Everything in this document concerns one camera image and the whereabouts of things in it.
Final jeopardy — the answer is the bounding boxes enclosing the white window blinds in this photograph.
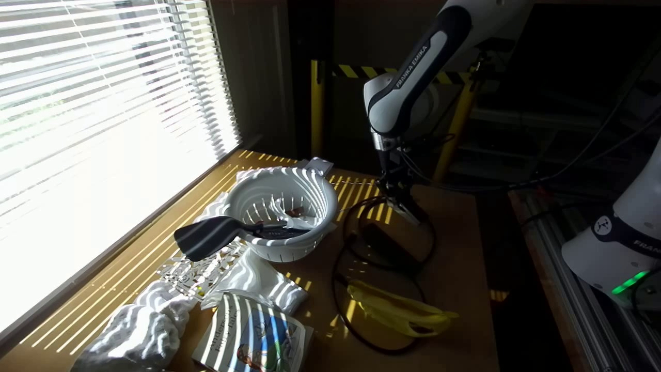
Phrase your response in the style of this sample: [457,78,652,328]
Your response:
[0,0,240,333]

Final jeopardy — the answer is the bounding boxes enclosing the colourful printed bag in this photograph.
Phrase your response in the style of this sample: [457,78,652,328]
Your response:
[192,293,310,372]

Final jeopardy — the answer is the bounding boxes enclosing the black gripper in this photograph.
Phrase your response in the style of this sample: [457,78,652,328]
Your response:
[377,148,428,224]

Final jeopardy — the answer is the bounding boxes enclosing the yellow banana toy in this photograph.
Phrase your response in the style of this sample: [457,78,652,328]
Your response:
[347,278,459,338]

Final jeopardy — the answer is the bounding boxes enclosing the white cloth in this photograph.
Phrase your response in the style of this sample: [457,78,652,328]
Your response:
[160,194,307,314]

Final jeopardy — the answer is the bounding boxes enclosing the white plastic colander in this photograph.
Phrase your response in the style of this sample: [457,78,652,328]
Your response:
[226,167,339,262]

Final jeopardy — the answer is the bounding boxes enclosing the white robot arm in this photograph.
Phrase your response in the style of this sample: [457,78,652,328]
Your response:
[364,0,531,224]

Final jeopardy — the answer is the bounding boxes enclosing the black spatula with metal handle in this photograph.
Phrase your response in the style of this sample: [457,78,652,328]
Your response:
[174,217,302,262]

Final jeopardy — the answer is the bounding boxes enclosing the black power adapter with cable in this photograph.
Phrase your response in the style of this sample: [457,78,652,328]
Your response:
[331,196,437,355]

